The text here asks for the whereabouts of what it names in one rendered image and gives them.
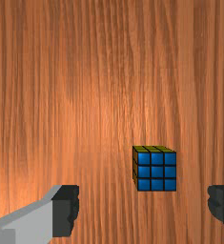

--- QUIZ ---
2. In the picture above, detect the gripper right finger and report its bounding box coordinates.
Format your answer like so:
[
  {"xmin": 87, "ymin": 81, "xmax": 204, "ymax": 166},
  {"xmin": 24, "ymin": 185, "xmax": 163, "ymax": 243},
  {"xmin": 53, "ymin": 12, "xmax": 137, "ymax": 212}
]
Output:
[{"xmin": 207, "ymin": 184, "xmax": 224, "ymax": 236}]

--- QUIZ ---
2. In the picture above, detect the many-coloured puzzle cube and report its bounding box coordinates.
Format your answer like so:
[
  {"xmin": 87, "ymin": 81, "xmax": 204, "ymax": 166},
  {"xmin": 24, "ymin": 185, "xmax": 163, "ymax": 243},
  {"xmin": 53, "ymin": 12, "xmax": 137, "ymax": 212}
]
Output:
[{"xmin": 132, "ymin": 145, "xmax": 177, "ymax": 193}]

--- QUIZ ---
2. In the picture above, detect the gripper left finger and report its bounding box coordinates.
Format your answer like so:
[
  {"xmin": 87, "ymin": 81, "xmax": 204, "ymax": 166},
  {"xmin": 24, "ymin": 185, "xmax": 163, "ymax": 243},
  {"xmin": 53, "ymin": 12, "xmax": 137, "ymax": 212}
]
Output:
[{"xmin": 0, "ymin": 184, "xmax": 80, "ymax": 244}]

